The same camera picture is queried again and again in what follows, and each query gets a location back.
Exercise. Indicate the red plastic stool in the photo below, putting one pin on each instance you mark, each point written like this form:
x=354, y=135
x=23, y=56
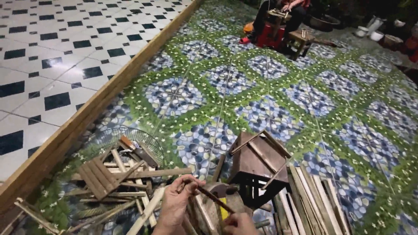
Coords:
x=269, y=36

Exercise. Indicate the long pale wood strip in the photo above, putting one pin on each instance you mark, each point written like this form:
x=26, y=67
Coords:
x=147, y=210

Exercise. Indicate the person's left fingers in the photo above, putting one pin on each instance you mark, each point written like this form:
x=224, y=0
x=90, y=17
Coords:
x=189, y=182

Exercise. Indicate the person's right fingers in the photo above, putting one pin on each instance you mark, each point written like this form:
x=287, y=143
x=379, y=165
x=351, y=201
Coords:
x=232, y=218

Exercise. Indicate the heap of wood strip offcuts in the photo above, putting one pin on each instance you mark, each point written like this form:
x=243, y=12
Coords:
x=130, y=192

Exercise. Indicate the small bamboo frame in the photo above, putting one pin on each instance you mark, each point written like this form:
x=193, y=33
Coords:
x=36, y=215

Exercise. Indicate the long wooden border beam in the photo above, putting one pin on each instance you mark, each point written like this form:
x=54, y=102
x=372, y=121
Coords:
x=85, y=117

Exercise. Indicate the small light wooden stool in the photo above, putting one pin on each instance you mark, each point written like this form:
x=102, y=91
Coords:
x=300, y=40

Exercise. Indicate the group of white buckets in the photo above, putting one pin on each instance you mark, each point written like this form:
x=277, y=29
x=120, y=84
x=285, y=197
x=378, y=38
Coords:
x=375, y=29

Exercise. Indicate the person's left hand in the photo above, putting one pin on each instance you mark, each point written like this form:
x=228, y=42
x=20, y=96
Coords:
x=174, y=205

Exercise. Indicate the round wooden chopping block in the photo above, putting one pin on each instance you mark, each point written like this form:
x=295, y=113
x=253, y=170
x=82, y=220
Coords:
x=209, y=209

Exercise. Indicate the thin dark bamboo stick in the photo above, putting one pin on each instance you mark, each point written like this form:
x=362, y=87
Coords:
x=212, y=196

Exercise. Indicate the small slatted wooden panel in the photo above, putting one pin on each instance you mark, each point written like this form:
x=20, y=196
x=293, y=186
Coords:
x=98, y=178

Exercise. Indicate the person's right hand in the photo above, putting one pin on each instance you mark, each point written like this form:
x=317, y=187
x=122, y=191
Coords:
x=240, y=224

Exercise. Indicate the dark round basin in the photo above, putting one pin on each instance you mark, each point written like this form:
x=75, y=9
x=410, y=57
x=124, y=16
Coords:
x=324, y=22

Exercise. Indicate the dark brown wooden stool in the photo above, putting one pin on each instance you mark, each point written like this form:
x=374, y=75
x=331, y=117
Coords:
x=258, y=163

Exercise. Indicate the long brown wood strip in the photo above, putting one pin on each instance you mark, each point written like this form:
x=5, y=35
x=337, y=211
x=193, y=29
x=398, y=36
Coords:
x=156, y=173

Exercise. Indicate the stack of long bamboo slats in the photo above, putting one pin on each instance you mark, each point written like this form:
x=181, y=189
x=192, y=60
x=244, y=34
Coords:
x=307, y=202

